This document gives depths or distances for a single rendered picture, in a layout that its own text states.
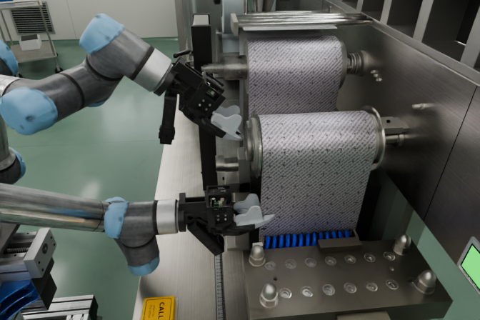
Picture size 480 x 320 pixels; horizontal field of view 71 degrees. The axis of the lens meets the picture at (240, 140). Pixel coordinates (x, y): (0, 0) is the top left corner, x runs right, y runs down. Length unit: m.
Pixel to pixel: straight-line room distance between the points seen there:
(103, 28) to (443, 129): 0.63
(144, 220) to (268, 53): 0.48
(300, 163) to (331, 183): 0.10
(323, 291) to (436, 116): 0.40
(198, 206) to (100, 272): 1.52
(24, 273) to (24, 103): 0.82
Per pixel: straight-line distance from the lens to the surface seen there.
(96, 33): 0.64
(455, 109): 0.69
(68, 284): 2.21
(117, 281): 2.13
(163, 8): 6.26
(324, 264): 0.80
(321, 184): 0.76
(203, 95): 0.65
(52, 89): 0.65
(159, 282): 0.93
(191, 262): 0.96
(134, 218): 0.75
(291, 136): 0.69
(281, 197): 0.75
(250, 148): 0.70
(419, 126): 0.77
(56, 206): 0.82
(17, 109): 0.63
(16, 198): 0.80
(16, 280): 1.39
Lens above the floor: 1.64
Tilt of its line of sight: 32 degrees down
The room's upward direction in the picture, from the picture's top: straight up
